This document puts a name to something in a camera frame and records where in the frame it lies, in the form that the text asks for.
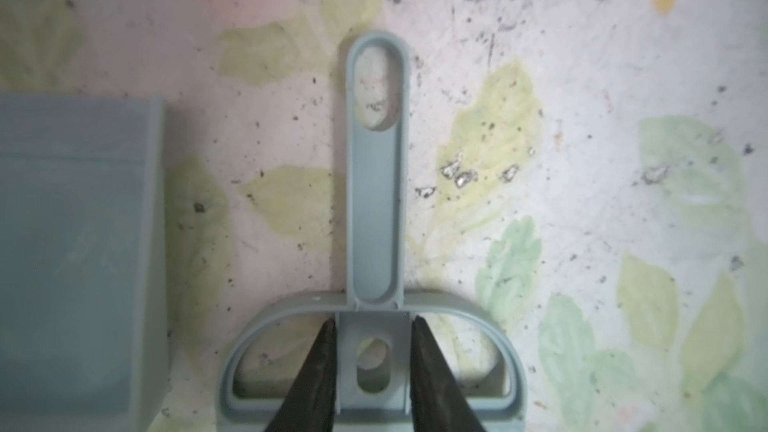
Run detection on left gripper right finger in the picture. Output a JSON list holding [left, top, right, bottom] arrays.
[[410, 316, 485, 432]]

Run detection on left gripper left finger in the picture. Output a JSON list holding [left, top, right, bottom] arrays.
[[266, 319, 338, 432]]

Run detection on grey-blue hand brush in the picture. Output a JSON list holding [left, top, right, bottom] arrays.
[[215, 31, 527, 431]]

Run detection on grey-blue dustpan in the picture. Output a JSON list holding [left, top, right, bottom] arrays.
[[1, 93, 169, 431]]

